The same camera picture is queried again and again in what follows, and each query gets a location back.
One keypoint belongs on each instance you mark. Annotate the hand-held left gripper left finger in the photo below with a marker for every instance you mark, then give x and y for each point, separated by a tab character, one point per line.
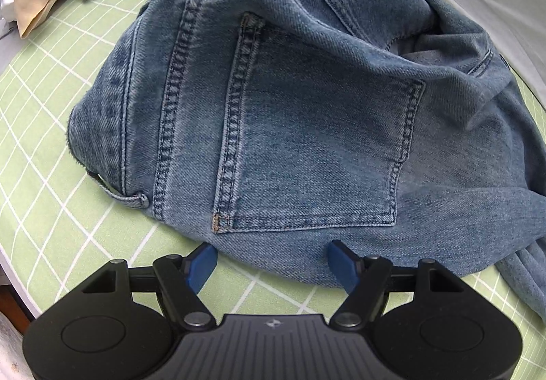
200	265

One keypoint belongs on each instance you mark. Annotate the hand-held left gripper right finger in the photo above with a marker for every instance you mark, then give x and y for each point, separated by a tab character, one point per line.
341	265

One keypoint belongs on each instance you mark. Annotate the blue denim jeans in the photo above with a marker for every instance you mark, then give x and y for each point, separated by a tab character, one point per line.
298	128

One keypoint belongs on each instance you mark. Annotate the light grey bed sheet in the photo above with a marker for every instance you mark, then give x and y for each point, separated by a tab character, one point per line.
4	56

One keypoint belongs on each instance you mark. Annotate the white garment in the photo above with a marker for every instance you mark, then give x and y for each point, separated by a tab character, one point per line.
6	7

